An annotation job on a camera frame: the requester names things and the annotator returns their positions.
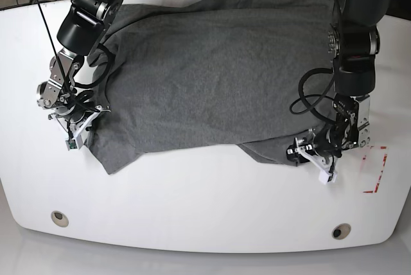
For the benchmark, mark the table grommet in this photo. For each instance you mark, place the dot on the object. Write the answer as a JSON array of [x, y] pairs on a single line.
[[341, 231], [59, 219]]

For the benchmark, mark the left table grommet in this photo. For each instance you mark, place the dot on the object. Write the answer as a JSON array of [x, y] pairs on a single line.
[[59, 219]]

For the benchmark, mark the right table grommet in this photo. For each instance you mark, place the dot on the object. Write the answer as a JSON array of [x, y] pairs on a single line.
[[341, 231]]

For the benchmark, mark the red tape marker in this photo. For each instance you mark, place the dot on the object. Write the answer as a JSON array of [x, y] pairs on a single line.
[[371, 169]]

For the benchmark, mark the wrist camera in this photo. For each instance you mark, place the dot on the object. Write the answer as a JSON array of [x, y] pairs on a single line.
[[74, 143], [326, 178]]

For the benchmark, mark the grey T-shirt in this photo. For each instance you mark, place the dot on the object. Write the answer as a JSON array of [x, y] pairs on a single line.
[[215, 72]]

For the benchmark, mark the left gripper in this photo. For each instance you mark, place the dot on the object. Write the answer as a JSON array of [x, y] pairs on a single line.
[[322, 149]]

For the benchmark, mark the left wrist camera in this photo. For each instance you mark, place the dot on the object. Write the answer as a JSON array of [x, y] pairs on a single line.
[[326, 178]]

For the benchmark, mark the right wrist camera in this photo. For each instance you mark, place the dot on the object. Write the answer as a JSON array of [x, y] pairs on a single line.
[[74, 143]]

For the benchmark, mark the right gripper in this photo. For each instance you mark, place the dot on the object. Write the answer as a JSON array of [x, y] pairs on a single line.
[[73, 124]]

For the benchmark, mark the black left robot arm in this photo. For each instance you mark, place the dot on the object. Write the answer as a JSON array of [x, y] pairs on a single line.
[[340, 96]]

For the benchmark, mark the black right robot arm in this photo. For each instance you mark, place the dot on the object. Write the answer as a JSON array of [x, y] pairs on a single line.
[[80, 34]]

